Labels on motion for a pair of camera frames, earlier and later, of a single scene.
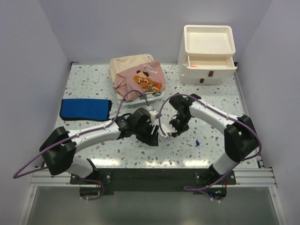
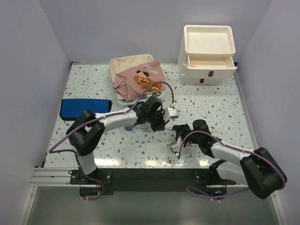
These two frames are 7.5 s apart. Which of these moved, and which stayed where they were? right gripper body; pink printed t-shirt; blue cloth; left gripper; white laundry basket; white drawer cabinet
Moved: right gripper body; left gripper
Stayed: blue cloth; white laundry basket; pink printed t-shirt; white drawer cabinet
